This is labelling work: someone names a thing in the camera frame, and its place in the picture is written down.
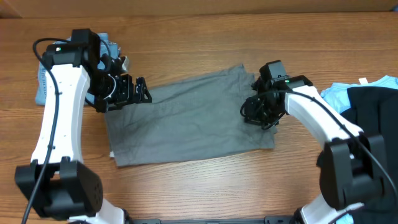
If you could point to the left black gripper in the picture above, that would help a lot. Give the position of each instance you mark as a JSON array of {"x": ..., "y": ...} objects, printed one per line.
[{"x": 127, "y": 96}]

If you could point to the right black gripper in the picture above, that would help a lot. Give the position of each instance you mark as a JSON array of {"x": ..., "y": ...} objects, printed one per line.
[{"x": 252, "y": 117}]

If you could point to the grey shorts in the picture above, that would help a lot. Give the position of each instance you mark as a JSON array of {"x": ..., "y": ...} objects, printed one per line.
[{"x": 193, "y": 119}]

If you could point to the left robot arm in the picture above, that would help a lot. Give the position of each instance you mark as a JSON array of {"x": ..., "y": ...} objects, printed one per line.
[{"x": 56, "y": 183}]

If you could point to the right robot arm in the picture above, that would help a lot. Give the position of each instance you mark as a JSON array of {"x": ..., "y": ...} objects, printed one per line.
[{"x": 353, "y": 164}]

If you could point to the black garment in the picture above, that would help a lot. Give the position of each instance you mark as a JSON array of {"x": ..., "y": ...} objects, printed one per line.
[{"x": 374, "y": 109}]

